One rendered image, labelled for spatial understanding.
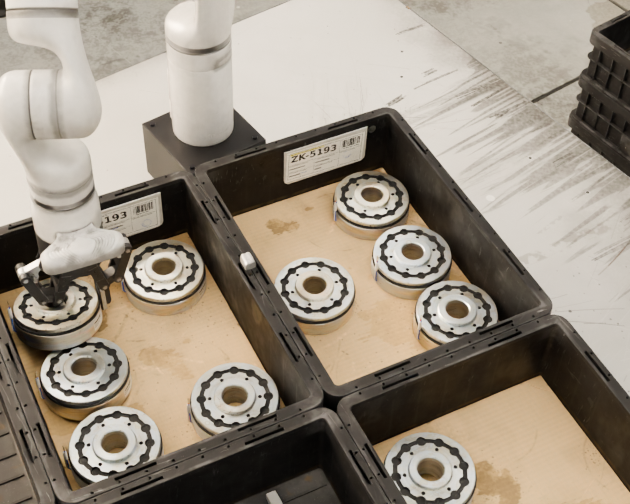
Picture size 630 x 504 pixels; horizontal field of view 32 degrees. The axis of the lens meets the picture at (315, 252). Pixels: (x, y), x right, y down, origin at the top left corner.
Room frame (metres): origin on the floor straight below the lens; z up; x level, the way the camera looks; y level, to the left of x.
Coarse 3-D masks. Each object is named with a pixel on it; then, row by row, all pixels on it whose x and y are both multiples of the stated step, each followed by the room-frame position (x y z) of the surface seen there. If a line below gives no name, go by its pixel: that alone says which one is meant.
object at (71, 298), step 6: (66, 294) 0.84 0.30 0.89; (72, 294) 0.84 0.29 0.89; (72, 300) 0.83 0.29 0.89; (36, 306) 0.81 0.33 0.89; (42, 306) 0.81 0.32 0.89; (60, 306) 0.81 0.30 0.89; (66, 306) 0.81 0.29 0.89; (72, 306) 0.82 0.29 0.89; (42, 312) 0.81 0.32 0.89; (48, 312) 0.80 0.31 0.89; (54, 312) 0.80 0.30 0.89; (60, 312) 0.81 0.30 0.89
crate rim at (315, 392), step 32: (128, 192) 0.97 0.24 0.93; (192, 192) 0.98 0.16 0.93; (32, 224) 0.91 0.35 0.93; (256, 288) 0.82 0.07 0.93; (0, 320) 0.76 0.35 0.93; (288, 352) 0.73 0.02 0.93; (32, 416) 0.63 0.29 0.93; (288, 416) 0.65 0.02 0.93; (192, 448) 0.60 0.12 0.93; (64, 480) 0.56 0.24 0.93; (128, 480) 0.56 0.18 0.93
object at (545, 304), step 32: (320, 128) 1.11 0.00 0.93; (224, 160) 1.04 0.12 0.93; (224, 224) 0.92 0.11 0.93; (480, 224) 0.94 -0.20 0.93; (256, 256) 0.87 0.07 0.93; (512, 256) 0.89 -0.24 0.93; (288, 320) 0.78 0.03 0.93; (512, 320) 0.79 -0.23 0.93; (448, 352) 0.74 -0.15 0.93; (320, 384) 0.69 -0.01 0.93; (352, 384) 0.69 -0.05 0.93
